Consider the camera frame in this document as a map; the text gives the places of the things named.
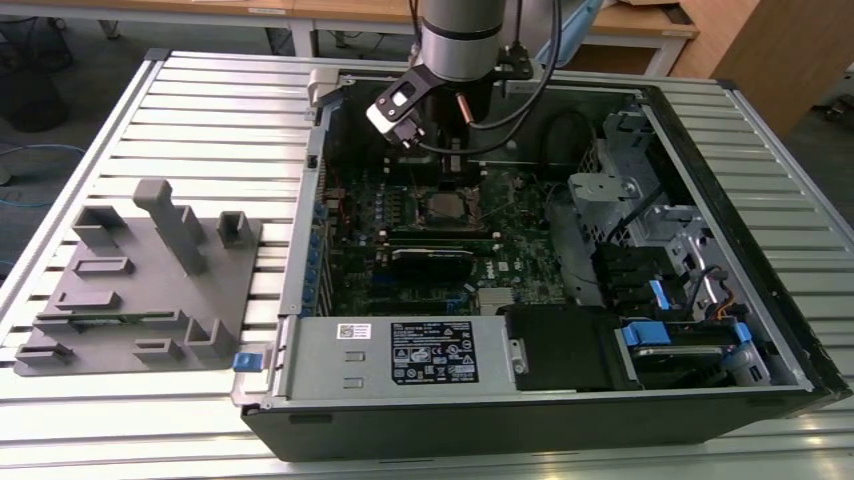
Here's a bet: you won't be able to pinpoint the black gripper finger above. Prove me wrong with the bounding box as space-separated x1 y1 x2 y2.
440 142 468 174

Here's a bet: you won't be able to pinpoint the silver CPU chip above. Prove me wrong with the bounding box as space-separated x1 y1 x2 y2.
424 193 465 220

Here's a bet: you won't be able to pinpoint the CPU socket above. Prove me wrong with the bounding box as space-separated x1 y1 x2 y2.
413 185 489 229

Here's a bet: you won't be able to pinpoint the black graphics card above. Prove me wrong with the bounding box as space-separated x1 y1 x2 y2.
389 245 476 284

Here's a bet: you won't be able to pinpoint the green motherboard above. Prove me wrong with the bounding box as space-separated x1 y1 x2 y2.
319 149 581 319

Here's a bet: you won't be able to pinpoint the silver metal drive cage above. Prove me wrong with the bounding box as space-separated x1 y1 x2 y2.
565 107 719 306

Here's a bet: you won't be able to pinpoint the silver chipset heatsink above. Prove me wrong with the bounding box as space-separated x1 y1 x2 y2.
476 286 520 307

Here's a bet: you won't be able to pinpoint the black plastic disk bay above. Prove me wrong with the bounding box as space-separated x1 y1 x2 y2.
591 243 686 312

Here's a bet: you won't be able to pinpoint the black rating label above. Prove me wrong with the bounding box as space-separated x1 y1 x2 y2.
388 320 481 386

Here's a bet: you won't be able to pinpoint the hard disk in blue carrier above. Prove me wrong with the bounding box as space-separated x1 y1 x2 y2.
616 319 762 389

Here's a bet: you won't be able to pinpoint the grey power supply unit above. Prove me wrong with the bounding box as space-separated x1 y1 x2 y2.
269 314 519 401

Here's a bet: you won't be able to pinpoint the grey parts rack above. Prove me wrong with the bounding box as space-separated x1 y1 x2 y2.
10 178 265 377

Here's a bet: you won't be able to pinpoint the wooden cabinet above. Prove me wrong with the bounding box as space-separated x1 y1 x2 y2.
672 0 854 146

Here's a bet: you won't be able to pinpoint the black PC case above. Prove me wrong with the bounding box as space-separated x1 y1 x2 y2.
229 67 854 464

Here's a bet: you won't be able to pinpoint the green RAM stick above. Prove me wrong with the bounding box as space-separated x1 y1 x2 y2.
69 314 148 327

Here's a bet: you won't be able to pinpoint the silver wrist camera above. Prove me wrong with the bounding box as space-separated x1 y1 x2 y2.
364 79 429 150

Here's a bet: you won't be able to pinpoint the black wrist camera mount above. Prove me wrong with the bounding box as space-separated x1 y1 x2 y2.
493 44 536 82

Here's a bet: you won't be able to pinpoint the looped black wire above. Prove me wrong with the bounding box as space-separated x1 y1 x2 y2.
540 107 596 169

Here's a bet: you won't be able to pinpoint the black camera cable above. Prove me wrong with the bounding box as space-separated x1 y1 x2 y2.
416 0 565 157

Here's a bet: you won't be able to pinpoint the thick black wire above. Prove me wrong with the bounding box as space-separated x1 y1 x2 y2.
603 183 668 249

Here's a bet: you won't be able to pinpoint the wooden desk white frame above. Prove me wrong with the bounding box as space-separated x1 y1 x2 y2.
292 0 700 76
0 0 299 56

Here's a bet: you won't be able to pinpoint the orange and yellow wires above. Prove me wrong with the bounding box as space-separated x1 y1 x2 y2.
706 292 742 321

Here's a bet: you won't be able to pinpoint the blue floor cable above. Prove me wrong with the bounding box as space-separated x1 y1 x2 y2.
0 142 88 209

